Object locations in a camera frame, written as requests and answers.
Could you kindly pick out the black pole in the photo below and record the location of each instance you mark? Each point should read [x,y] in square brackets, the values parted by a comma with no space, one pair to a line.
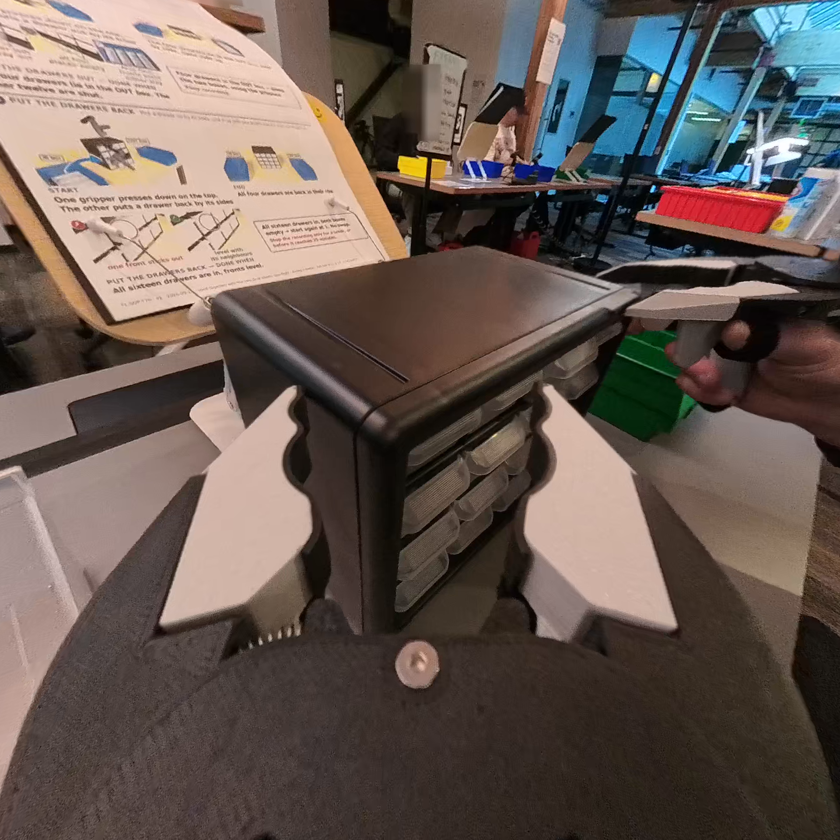
[649,124]

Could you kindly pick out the yellow plastic bin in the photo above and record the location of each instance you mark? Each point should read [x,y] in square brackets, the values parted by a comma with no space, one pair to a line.
[421,166]

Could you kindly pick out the whiteboard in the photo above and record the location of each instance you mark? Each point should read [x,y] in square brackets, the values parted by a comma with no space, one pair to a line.
[445,98]

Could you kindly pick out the person's right hand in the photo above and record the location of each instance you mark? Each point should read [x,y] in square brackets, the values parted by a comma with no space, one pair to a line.
[800,380]

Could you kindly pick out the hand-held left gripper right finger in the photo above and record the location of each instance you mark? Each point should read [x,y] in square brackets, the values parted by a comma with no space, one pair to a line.
[590,525]

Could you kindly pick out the red plastic bin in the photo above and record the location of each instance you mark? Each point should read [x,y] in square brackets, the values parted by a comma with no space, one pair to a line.
[718,210]

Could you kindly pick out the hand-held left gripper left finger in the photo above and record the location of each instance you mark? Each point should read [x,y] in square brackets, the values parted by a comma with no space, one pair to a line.
[243,525]

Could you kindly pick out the white stand base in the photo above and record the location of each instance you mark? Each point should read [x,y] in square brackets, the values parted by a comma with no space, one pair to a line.
[213,420]

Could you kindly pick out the small green bin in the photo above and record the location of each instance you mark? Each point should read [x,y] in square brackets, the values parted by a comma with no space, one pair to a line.
[572,176]

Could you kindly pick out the stack of clear drawers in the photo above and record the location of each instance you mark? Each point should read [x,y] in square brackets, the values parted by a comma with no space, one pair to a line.
[433,485]

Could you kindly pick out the green plastic bin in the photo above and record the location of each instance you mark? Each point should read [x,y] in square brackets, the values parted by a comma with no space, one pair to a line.
[643,387]

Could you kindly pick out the white translucent bin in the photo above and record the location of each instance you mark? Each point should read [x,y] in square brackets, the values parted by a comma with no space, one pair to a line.
[26,590]

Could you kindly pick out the black drawer cabinet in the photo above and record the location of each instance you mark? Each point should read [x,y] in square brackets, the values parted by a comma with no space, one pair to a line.
[420,315]

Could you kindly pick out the wooden post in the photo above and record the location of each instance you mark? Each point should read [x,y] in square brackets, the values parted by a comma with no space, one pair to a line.
[541,98]

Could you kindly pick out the black white display board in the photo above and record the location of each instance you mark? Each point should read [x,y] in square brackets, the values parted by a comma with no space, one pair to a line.
[482,134]
[584,148]

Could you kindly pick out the long wooden table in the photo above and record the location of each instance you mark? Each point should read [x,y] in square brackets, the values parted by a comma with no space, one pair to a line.
[499,186]

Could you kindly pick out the white sheet peg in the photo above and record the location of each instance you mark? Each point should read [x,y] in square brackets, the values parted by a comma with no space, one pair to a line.
[340,202]

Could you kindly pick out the red canister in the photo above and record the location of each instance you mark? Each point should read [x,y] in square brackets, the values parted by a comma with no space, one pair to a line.
[525,244]

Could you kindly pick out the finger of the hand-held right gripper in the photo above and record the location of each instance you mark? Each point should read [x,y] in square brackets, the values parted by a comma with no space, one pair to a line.
[676,272]
[695,303]

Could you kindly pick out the blue plastic bin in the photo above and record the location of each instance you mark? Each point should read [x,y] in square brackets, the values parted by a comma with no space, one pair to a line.
[484,169]
[533,173]

